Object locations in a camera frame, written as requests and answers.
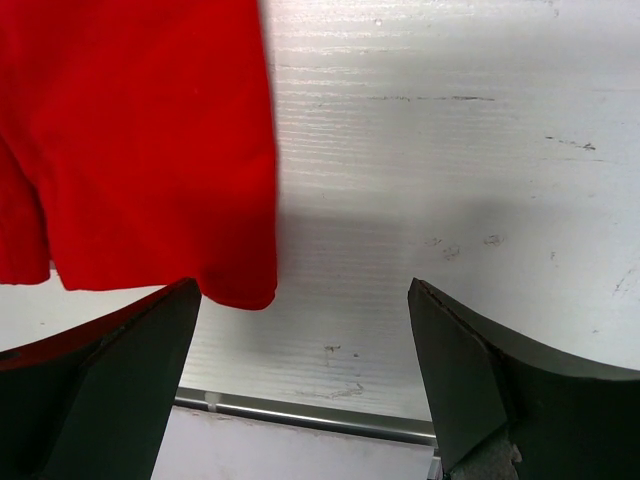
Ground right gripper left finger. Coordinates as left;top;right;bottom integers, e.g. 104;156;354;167
1;279;201;480

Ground red t shirt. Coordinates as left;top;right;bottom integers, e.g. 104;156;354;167
1;1;278;310

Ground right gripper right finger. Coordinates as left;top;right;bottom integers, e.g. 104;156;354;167
408;279;639;479

